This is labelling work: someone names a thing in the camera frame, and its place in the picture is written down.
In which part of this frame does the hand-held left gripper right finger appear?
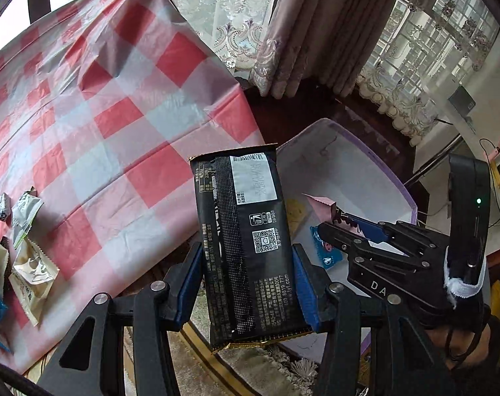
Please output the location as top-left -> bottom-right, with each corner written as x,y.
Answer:
291,243 -> 457,396

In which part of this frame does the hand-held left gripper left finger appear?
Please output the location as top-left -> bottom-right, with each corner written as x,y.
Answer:
37,241 -> 205,396

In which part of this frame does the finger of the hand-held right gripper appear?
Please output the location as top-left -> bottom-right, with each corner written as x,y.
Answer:
317,222 -> 441,276
337,210 -> 449,257

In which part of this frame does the pink snack packet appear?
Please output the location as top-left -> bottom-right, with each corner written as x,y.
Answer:
303,193 -> 366,240

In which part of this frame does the white storage box purple rim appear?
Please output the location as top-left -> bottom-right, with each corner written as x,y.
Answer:
270,117 -> 418,355

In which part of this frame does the black snack packet gold edge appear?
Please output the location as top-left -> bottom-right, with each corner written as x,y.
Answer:
188,144 -> 317,349

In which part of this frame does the person's right hand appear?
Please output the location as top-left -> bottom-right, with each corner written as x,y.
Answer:
425,317 -> 500,374

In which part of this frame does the yellow snack packet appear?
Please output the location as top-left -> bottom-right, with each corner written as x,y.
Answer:
286,199 -> 306,232

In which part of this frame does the black metal rod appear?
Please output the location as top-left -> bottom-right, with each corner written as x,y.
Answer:
403,136 -> 465,186

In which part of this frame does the patterned rug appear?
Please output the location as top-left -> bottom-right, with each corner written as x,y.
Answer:
122,289 -> 370,396

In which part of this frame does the grey box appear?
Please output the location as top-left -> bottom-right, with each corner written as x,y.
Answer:
448,86 -> 478,114

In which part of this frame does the cream snack packet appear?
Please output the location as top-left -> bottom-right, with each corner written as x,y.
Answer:
8,239 -> 60,326

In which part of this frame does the white lace curtain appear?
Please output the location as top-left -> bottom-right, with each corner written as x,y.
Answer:
355,0 -> 500,147
79,0 -> 284,71

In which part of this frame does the red white checkered tablecloth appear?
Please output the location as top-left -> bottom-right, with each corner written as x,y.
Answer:
0,0 -> 277,374

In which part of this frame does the green white snack packet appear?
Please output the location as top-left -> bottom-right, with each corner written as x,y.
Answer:
11,187 -> 44,250

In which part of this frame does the heavy pink embroidered curtain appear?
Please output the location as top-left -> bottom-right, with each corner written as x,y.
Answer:
250,0 -> 403,100

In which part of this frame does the thin black cable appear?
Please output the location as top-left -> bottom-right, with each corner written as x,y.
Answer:
479,138 -> 500,227

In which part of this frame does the thick black cable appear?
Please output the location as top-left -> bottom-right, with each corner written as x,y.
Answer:
0,359 -> 40,396

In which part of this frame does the dark window frame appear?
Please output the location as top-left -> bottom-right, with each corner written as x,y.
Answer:
27,0 -> 53,34

